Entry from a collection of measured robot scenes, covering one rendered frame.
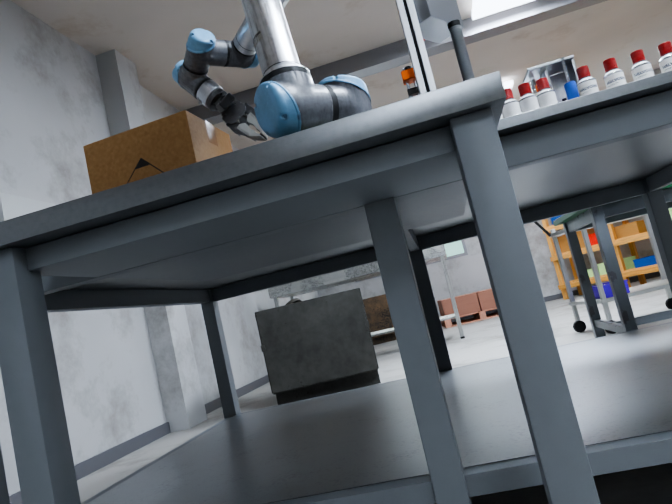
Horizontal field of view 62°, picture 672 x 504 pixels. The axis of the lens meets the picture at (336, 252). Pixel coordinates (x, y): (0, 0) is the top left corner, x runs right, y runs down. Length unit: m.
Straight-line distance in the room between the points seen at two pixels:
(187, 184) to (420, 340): 0.50
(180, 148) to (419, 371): 0.77
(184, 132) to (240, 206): 0.55
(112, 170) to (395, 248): 0.78
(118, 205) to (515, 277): 0.61
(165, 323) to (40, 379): 3.36
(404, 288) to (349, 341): 3.04
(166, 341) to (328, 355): 1.22
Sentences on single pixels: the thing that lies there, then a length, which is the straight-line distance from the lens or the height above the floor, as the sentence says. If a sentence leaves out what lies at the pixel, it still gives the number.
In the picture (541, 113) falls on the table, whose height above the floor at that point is 0.82.
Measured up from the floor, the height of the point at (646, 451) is 0.21.
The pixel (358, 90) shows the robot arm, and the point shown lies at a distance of 1.28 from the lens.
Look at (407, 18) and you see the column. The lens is 1.70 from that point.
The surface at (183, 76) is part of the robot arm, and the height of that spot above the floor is 1.34.
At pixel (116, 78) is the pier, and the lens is 4.91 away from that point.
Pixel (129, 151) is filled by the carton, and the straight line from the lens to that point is 1.49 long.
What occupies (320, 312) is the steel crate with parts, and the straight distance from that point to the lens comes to 4.08.
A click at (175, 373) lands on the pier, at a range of 4.38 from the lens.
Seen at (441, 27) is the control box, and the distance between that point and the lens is 1.75.
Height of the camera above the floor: 0.55
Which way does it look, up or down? 6 degrees up
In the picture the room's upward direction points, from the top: 13 degrees counter-clockwise
